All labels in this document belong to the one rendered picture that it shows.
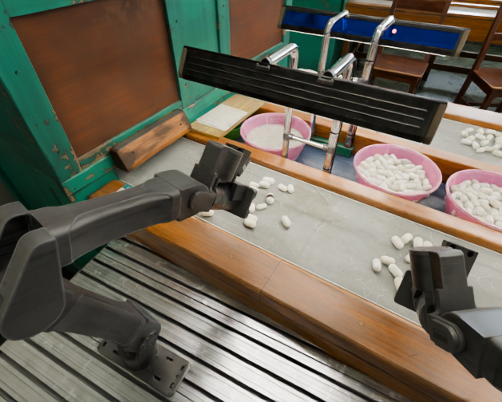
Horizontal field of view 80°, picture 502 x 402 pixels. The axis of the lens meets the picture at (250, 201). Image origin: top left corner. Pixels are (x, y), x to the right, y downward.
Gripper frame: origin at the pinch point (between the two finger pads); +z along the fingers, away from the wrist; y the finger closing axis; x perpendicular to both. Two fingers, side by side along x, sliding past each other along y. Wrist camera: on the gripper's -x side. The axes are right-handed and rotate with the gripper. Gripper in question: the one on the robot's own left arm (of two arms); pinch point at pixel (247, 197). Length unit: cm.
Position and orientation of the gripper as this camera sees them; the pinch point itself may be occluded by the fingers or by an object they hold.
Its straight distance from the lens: 73.0
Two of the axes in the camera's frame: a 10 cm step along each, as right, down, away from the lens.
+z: 4.0, 0.1, 9.2
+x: -3.4, 9.3, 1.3
